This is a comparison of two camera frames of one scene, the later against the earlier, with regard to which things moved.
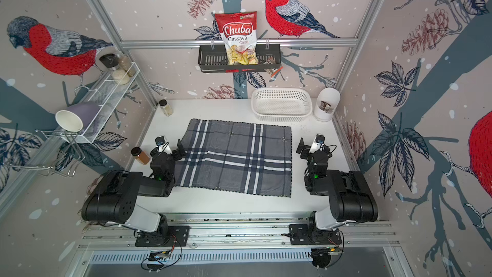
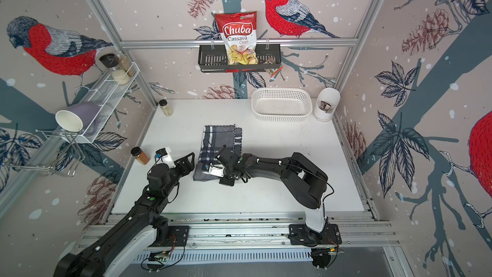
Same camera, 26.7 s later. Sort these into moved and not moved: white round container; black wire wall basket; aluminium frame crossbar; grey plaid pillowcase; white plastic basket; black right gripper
Moved: grey plaid pillowcase; black right gripper
Not moved: aluminium frame crossbar; white round container; white plastic basket; black wire wall basket
